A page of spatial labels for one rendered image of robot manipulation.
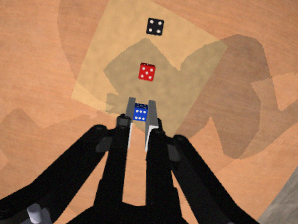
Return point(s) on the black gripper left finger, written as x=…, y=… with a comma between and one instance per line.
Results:
x=45, y=199

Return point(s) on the black die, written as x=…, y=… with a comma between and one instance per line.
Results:
x=155, y=26

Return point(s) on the beige square mat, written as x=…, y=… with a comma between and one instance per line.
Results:
x=184, y=55

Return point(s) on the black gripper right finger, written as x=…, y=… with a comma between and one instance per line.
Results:
x=206, y=196

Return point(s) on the blue die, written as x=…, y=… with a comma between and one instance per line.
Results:
x=140, y=112

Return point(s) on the red die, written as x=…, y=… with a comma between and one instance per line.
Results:
x=147, y=71

